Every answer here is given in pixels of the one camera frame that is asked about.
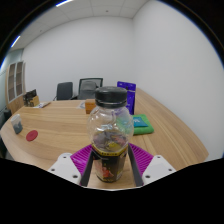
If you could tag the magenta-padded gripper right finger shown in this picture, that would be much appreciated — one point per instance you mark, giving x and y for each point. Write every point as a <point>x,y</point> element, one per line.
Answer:
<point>142,159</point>

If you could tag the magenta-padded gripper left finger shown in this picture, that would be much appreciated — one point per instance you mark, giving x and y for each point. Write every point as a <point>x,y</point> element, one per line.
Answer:
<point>79,159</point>

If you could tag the clear black-capped drink bottle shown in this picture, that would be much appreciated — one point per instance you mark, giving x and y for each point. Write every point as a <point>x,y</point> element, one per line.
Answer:
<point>110,133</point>

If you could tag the green folded cloth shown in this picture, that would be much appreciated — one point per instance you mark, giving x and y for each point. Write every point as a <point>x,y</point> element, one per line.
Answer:
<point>146,128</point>

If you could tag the flat round red coaster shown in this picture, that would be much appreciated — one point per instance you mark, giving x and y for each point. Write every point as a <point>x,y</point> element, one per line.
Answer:
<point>32,135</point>

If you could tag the round white disc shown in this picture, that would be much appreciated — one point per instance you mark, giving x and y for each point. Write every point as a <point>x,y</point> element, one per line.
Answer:
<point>81,105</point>

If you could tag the orange box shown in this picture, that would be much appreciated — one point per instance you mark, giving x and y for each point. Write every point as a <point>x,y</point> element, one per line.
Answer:
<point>90,106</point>

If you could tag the purple standing sign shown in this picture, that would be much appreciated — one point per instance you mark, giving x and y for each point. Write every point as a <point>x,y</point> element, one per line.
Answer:
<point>130,96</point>

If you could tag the dark padded office chair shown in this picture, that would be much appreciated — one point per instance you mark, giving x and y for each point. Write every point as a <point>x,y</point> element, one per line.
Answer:
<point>64,90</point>

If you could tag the white and grey cup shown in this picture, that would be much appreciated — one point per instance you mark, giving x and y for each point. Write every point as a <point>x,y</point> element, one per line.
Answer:
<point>16,124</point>

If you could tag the black mesh office chair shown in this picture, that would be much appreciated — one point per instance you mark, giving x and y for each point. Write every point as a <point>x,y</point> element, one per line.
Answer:
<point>87,87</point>

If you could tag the black leather sofa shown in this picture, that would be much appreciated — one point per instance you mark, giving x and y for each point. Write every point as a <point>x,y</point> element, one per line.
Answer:
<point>7,115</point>

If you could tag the wooden glass-door cabinet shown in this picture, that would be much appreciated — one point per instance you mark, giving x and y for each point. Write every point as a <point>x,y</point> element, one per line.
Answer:
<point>16,83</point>

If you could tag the ceiling light panel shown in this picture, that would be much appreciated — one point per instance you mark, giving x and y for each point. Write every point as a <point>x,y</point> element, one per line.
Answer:
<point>15,41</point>
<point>64,2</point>

